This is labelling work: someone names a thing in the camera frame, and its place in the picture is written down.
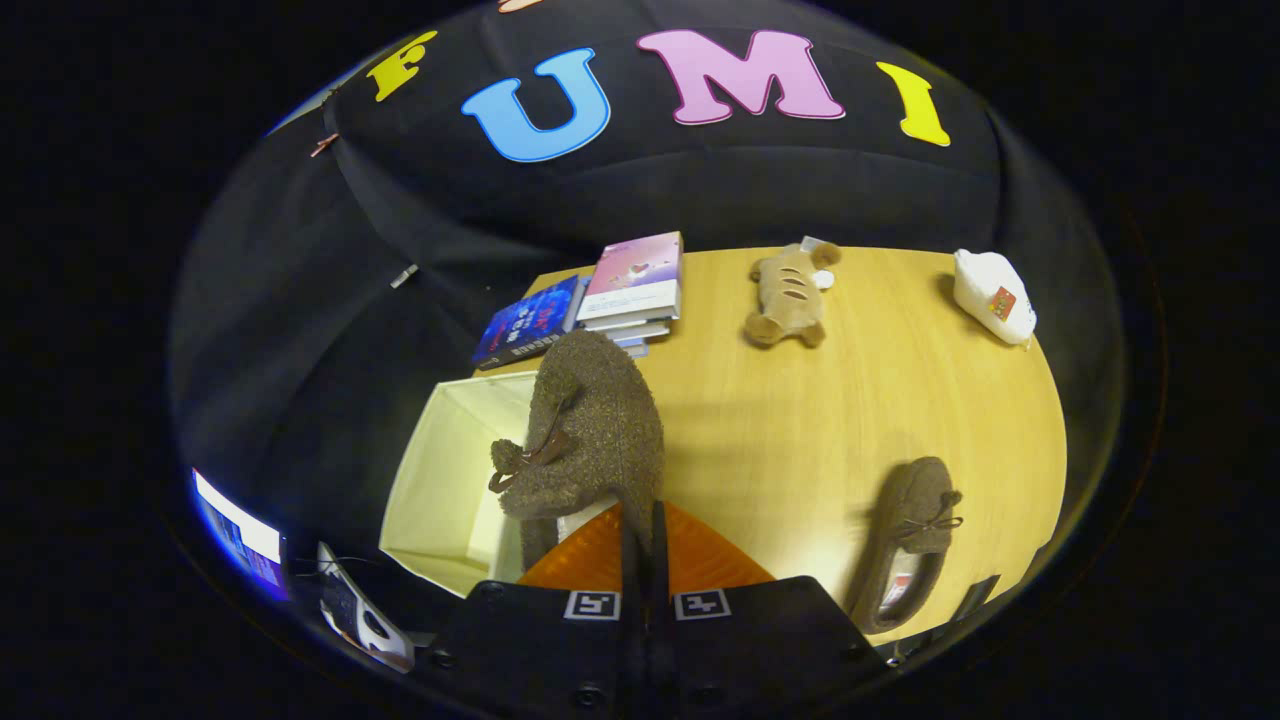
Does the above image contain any pink cover book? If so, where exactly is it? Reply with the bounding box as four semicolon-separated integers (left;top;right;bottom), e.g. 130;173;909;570
577;232;685;323

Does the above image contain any white book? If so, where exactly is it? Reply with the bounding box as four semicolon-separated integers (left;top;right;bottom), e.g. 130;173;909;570
583;312;681;337

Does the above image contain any black backdrop cloth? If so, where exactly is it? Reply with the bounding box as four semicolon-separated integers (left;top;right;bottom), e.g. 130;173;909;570
170;0;1126;601

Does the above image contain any computer monitor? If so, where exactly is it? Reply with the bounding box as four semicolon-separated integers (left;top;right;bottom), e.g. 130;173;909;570
192;468;291;601

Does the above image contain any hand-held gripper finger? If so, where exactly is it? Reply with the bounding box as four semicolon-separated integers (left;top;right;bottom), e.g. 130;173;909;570
646;500;891;720
420;500;647;720

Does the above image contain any white device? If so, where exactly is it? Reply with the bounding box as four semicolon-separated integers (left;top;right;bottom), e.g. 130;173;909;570
318;543;416;673

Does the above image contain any brown fuzzy shoe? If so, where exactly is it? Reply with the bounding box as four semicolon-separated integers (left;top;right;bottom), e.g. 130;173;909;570
848;457;964;635
488;330;667;573

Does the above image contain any dark blue book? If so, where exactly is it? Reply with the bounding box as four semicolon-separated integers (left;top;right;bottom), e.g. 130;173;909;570
472;275;587;371

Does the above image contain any green fabric storage box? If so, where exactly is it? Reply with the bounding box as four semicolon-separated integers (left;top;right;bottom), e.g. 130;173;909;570
380;372;621;599

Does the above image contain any brown plush toy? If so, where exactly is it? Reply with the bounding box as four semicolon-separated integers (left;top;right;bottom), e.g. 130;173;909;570
744;238;842;349

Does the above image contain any small black bracket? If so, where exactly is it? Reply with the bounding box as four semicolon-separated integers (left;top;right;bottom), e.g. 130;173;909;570
948;575;1001;629

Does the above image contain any white plush toy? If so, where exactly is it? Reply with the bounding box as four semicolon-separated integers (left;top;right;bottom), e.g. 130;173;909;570
952;249;1038;347

